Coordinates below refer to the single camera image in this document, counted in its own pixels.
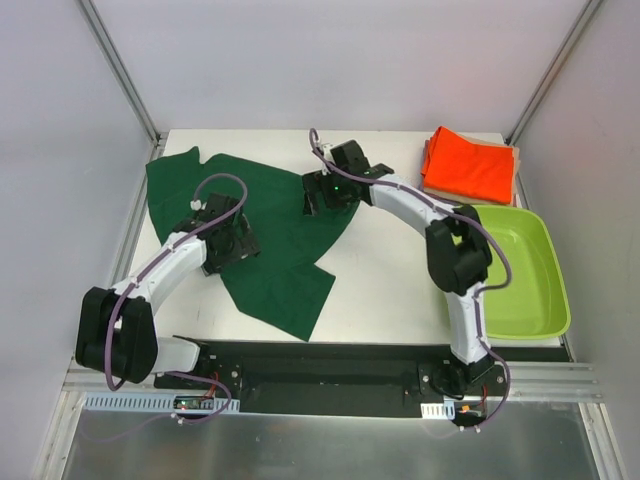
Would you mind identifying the left aluminium frame post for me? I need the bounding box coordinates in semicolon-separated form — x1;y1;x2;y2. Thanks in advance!
75;0;163;146

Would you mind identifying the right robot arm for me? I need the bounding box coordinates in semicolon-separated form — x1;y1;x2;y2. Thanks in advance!
302;130;497;397

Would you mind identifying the left white cable duct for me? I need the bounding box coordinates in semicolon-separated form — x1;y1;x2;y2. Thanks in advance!
84;393;240;416

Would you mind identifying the dark green t-shirt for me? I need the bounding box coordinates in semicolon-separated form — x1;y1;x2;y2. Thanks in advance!
146;147;357;341

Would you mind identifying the orange folded t-shirt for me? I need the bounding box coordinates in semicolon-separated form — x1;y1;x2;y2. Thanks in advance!
420;125;516;206

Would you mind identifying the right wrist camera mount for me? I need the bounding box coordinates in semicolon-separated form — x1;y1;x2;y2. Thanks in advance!
317;143;335;175

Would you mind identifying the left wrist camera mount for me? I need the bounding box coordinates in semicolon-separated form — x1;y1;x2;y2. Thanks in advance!
190;199;208;211

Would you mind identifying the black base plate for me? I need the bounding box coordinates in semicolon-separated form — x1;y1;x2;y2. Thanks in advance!
152;335;571;416

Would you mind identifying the right aluminium frame post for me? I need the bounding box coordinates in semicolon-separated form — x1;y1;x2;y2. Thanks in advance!
503;0;607;145

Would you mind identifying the aluminium frame post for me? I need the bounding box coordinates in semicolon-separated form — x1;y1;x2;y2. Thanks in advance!
75;0;163;146
503;0;607;145

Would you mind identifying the white cable duct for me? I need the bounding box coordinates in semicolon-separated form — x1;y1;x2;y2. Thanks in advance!
420;402;456;421
84;393;240;416

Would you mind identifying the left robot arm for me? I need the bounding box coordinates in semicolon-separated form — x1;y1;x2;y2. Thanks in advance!
75;193;260;389

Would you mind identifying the lime green plastic tray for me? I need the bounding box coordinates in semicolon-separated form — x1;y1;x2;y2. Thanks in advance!
476;205;571;341

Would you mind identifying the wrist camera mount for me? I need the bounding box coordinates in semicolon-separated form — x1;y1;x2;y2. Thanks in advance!
190;199;208;211
317;143;335;175

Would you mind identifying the right white cable duct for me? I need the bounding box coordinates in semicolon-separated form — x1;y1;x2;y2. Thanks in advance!
420;402;456;421

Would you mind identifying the purple cable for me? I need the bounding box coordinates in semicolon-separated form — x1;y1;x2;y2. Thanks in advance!
307;127;513;441
79;172;249;444

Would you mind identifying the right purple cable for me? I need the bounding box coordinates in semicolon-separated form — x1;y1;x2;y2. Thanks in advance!
307;127;513;441

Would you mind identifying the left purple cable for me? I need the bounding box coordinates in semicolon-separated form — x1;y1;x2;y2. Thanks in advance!
79;172;249;444

